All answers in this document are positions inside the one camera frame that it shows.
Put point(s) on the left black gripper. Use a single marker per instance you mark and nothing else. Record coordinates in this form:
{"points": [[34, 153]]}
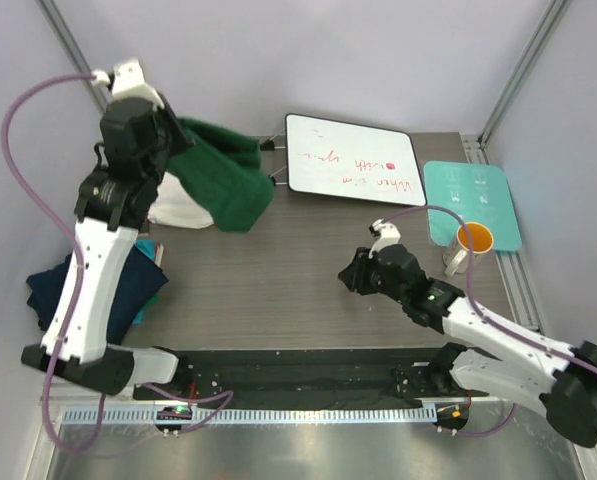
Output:
{"points": [[185, 141]]}

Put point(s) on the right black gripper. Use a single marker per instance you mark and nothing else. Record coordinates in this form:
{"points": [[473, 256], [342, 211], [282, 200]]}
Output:
{"points": [[354, 275]]}

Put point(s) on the green t-shirt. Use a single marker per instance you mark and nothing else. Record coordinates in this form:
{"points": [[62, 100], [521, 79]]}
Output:
{"points": [[222, 172]]}

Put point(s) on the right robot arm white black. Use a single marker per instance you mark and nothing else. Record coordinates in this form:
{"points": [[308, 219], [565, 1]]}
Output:
{"points": [[488, 353]]}

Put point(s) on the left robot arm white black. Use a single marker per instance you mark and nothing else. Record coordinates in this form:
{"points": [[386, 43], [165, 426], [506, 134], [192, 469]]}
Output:
{"points": [[109, 215]]}

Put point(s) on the white folded t-shirt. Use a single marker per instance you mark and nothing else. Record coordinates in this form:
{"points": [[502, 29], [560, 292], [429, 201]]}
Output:
{"points": [[174, 207]]}

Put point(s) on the whiteboard black stand foot far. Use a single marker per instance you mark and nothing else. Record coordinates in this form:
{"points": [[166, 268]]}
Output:
{"points": [[273, 142]]}

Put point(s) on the whiteboard black stand foot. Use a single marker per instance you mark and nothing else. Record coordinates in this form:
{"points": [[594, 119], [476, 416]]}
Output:
{"points": [[275, 178], [273, 142]]}

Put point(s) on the white mug orange inside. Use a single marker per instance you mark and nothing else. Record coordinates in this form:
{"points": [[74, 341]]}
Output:
{"points": [[470, 242]]}

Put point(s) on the whiteboard black stand foot near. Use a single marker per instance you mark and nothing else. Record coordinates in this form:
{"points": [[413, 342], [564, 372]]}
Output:
{"points": [[275, 178]]}

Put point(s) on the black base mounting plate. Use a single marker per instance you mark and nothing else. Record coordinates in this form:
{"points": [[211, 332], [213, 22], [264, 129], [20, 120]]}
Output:
{"points": [[318, 378]]}

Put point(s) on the teal t-shirt under pile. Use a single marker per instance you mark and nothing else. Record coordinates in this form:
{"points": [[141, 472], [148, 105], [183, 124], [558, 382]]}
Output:
{"points": [[154, 251]]}

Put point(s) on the navy blue t-shirt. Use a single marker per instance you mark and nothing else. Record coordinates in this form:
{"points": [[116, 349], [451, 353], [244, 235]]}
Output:
{"points": [[139, 281]]}

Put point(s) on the teal plastic cutting board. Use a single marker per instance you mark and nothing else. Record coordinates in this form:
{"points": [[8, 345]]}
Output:
{"points": [[477, 193]]}

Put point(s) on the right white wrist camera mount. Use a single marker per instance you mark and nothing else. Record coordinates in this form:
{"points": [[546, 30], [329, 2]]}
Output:
{"points": [[385, 234]]}

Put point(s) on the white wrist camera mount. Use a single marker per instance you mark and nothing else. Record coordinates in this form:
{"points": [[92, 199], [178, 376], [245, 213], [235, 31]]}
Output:
{"points": [[127, 80], [385, 234]]}

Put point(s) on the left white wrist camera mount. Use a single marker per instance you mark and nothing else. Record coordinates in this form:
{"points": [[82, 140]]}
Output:
{"points": [[127, 80]]}

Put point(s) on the white whiteboard with black frame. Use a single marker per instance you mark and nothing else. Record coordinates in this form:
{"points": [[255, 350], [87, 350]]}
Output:
{"points": [[333, 158]]}

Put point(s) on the perforated metal rail strip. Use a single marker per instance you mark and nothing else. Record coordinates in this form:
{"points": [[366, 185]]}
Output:
{"points": [[176, 415]]}

